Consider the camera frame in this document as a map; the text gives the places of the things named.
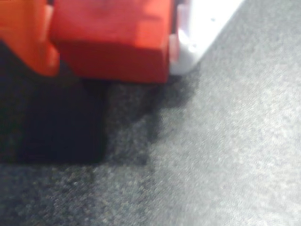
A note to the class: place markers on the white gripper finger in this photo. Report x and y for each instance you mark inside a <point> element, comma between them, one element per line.
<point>200,21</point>

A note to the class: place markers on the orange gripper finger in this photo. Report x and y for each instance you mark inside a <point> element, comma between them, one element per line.
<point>23,28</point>

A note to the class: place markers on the red cube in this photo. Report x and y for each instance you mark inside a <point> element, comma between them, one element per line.
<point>110,42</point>

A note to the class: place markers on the black felt mat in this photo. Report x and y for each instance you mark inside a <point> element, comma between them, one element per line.
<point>211,153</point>

